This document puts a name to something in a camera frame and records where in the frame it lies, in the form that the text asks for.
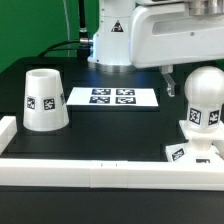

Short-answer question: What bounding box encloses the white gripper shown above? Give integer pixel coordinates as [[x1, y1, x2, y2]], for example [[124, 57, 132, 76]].
[[129, 3, 224, 97]]

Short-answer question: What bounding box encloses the white lamp bulb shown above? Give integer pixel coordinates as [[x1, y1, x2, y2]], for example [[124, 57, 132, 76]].
[[184, 66, 224, 133]]

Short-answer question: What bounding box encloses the white lamp base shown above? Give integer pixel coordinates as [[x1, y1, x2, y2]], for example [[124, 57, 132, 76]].
[[165, 120, 224, 164]]

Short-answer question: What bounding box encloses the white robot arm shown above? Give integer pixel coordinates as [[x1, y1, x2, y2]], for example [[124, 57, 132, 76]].
[[88, 0, 224, 96]]

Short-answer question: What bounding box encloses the white lamp shade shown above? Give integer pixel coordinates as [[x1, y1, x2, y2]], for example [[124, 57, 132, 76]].
[[23, 69, 69, 132]]

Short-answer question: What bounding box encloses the white marker sheet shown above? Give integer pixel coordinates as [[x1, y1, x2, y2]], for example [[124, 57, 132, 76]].
[[67, 87, 159, 107]]

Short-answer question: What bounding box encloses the black vertical hose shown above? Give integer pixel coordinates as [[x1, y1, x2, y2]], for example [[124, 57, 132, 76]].
[[77, 0, 89, 41]]

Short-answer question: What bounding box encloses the white front barrier wall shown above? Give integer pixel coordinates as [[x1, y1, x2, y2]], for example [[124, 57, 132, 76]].
[[0, 158, 224, 191]]

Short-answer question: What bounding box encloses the white barrier wall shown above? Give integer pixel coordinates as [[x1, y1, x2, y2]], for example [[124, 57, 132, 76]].
[[0, 116, 17, 155], [0, 158, 224, 191]]

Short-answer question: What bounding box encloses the black cable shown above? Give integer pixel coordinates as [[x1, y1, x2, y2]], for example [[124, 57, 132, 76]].
[[38, 37, 94, 58]]

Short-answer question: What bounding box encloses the white left barrier wall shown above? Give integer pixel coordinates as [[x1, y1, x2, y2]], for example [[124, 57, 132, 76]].
[[0, 116, 17, 155]]

